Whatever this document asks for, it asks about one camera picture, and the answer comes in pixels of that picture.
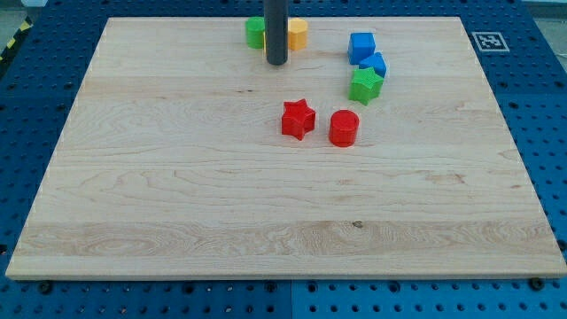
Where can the light wooden board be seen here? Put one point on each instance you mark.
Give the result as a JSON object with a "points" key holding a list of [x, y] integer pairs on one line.
{"points": [[172, 166]]}

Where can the black board stop bolt right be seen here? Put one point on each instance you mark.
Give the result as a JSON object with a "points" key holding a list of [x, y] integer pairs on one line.
{"points": [[536, 284]]}

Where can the black board stop bolt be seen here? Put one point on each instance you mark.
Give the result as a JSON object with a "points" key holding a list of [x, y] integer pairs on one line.
{"points": [[536, 284], [45, 287]]}

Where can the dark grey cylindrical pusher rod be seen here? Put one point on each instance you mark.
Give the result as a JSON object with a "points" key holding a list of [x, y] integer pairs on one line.
{"points": [[276, 31]]}

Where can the white fiducial marker tag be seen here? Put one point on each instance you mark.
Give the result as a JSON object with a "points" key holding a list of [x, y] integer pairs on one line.
{"points": [[488, 41]]}

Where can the blue cube block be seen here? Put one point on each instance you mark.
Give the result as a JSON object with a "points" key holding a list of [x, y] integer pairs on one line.
{"points": [[361, 45]]}

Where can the green cylinder block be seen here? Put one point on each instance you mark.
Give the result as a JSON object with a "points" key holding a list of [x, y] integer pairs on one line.
{"points": [[255, 32]]}

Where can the red star block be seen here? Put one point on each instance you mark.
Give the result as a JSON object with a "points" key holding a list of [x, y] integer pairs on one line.
{"points": [[297, 119]]}

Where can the black board stop bolt left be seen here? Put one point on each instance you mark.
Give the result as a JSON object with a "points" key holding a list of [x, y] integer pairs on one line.
{"points": [[45, 287]]}

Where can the red cylinder block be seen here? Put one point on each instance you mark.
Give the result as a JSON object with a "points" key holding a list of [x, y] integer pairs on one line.
{"points": [[343, 128]]}

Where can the green star block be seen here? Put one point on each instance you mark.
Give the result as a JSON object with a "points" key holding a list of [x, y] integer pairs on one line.
{"points": [[365, 85]]}

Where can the yellow hexagon block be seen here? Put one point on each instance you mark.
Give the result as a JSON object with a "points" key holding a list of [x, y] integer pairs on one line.
{"points": [[297, 34]]}

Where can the blue pentagon block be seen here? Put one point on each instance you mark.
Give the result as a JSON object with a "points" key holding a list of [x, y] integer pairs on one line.
{"points": [[376, 62]]}

